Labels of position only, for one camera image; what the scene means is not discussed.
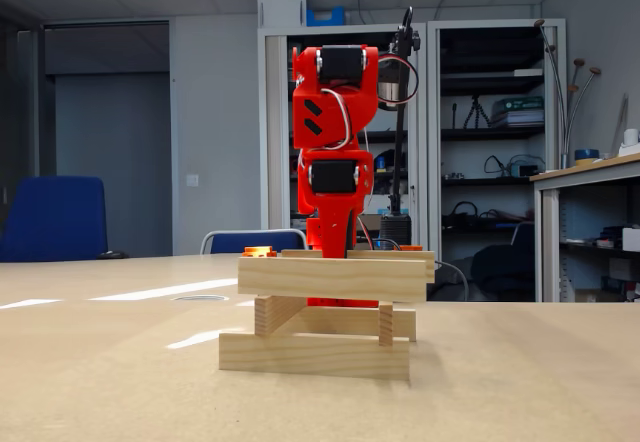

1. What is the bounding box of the black gooseneck stand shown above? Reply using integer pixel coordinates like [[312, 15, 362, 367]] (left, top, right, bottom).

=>
[[373, 5, 422, 252]]

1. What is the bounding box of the grey metal cabinet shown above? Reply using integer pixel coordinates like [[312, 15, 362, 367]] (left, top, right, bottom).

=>
[[256, 22, 429, 263], [427, 17, 568, 303]]

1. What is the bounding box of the black jacket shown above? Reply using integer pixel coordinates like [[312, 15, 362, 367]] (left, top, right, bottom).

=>
[[426, 244, 537, 303]]

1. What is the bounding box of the blue plastic box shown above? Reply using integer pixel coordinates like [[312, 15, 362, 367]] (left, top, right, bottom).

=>
[[305, 6, 347, 28]]

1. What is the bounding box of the black mini tripod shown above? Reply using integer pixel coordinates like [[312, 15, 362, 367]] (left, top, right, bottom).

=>
[[461, 93, 492, 131]]

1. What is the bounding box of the dark office chair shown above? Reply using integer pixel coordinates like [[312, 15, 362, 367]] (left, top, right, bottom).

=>
[[509, 220, 536, 249]]

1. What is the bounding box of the brown fibreboard sheet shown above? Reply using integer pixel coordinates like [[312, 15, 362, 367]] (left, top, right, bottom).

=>
[[0, 303, 640, 442]]

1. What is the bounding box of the green book stack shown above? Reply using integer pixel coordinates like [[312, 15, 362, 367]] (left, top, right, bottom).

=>
[[490, 95, 546, 129]]

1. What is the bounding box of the grey door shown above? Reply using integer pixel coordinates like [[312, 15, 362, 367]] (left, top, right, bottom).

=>
[[43, 20, 172, 258]]

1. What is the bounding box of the grey side table wooden top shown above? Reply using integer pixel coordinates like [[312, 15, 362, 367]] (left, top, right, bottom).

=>
[[528, 152, 640, 304]]

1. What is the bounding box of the blue office chair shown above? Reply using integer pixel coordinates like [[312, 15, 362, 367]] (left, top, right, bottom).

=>
[[0, 175, 109, 264]]

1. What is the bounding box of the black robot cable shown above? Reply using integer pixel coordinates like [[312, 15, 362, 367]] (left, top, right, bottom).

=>
[[367, 236, 404, 252]]

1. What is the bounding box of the blue chair grey frame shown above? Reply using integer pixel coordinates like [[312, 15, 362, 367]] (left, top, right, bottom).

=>
[[199, 228, 310, 258]]

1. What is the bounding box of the black cable heap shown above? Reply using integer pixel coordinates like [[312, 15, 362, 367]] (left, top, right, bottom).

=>
[[442, 200, 534, 228]]

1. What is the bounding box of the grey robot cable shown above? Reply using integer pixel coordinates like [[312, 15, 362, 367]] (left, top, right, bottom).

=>
[[433, 260, 470, 303]]

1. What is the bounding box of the white cable grommet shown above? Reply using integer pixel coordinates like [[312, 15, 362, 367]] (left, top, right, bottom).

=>
[[171, 293, 231, 304]]

